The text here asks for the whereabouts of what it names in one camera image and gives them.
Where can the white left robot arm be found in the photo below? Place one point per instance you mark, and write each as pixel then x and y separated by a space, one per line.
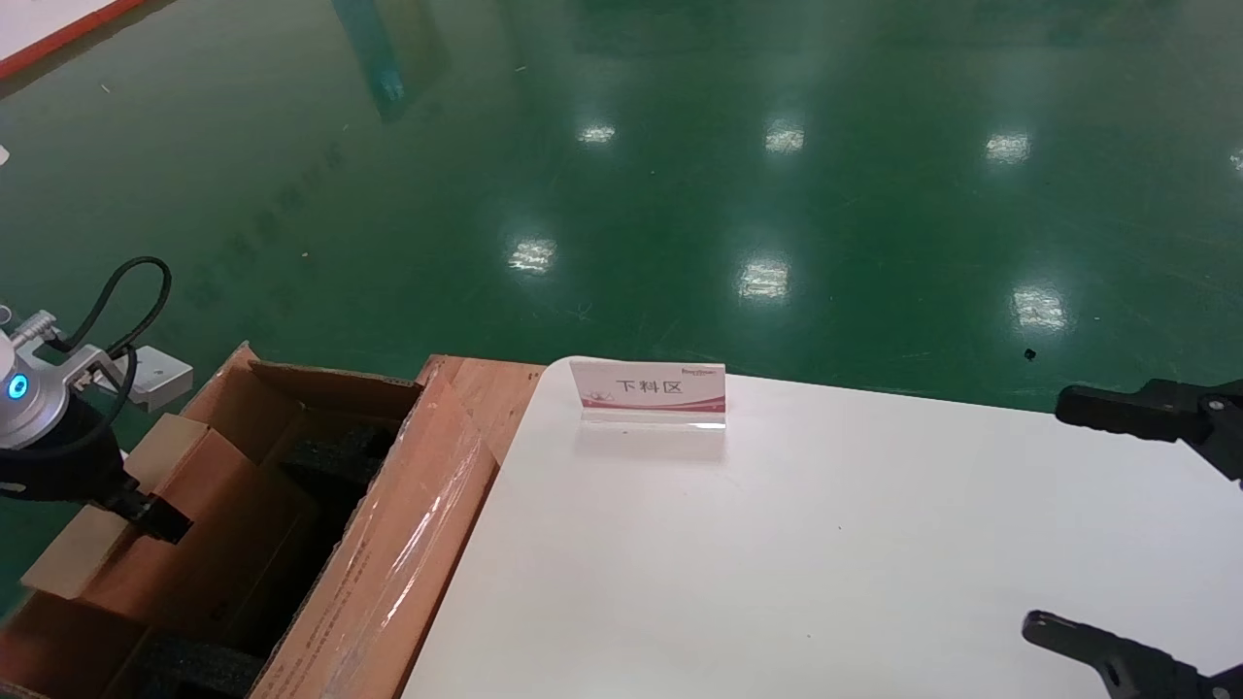
pixel 29 408

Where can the small cardboard box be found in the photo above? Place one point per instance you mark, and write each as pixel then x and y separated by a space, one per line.
pixel 228 529

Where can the acrylic sign with chinese text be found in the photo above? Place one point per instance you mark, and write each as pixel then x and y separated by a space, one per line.
pixel 651 388

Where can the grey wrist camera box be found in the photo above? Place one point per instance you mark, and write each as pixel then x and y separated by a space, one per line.
pixel 160 377

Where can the black foam padding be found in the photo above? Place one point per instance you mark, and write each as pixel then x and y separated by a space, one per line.
pixel 194 670

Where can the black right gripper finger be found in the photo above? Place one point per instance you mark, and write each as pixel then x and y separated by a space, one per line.
pixel 1136 670
pixel 1126 413

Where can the large open cardboard box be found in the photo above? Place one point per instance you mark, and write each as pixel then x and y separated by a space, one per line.
pixel 418 544

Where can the grey metal camera bracket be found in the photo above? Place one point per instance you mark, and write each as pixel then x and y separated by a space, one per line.
pixel 87 364

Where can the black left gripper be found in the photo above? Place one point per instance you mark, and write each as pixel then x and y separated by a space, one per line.
pixel 68 471

